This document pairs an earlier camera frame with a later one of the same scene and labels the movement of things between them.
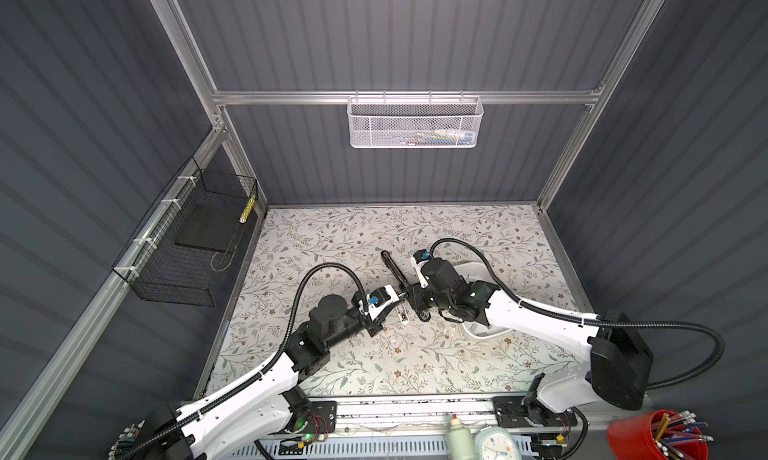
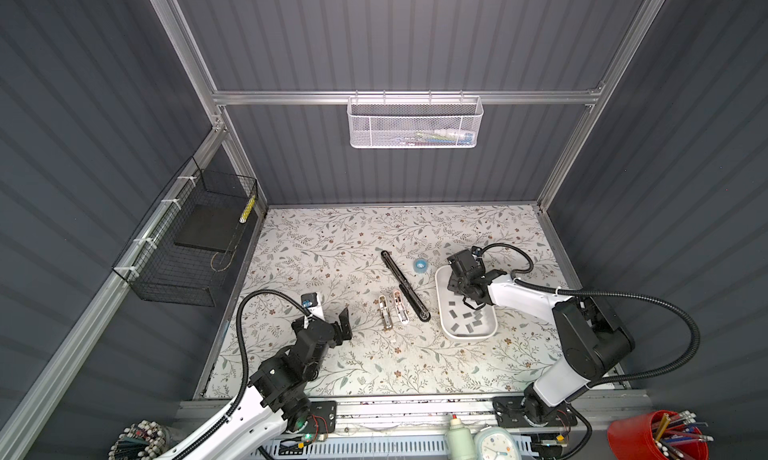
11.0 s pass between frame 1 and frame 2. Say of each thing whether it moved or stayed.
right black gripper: moved
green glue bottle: stayed
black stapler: stayed
